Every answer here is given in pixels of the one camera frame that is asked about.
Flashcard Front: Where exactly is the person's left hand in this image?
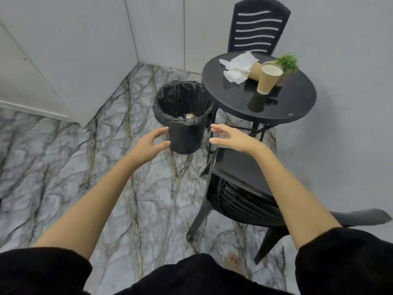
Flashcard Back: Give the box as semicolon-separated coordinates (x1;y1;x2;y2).
128;126;171;169

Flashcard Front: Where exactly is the person's right hand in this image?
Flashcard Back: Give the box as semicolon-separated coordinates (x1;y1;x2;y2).
208;124;262;156

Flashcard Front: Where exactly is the person's right forearm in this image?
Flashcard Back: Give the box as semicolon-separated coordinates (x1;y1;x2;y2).
250;144;342;251

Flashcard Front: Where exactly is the person's left forearm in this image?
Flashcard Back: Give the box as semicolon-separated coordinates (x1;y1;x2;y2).
34;152;143;261

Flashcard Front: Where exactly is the black plastic trash bin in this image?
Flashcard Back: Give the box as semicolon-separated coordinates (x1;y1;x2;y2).
152;80;215;155

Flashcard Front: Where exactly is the black plastic armchair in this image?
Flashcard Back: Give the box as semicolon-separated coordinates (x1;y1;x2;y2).
186;147;393;265

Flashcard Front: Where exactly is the black bin liner bag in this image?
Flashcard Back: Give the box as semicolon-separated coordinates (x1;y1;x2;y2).
152;80;215;126

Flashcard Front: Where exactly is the crumpled white paper napkin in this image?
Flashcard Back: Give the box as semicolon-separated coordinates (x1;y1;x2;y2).
219;51;260;85

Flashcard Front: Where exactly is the brown paper cup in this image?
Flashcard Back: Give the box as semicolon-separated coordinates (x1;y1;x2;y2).
247;61;277;81

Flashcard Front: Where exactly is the tan paper cup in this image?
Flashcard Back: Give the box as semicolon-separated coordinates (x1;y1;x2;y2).
257;65;283;95

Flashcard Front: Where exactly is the round black table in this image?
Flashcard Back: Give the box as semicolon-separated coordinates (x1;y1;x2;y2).
200;51;317;178

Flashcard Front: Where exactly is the small green potted plant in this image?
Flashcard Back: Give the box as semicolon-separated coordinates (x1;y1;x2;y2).
274;54;299;87

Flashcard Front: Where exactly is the person's foot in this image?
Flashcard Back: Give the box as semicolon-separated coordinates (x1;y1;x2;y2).
226;252;244;272

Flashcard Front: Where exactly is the person's black garment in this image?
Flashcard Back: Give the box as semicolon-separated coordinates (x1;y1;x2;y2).
0;227;393;295

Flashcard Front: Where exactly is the black slatted chair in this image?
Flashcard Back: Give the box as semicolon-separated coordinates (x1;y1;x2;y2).
227;0;291;56

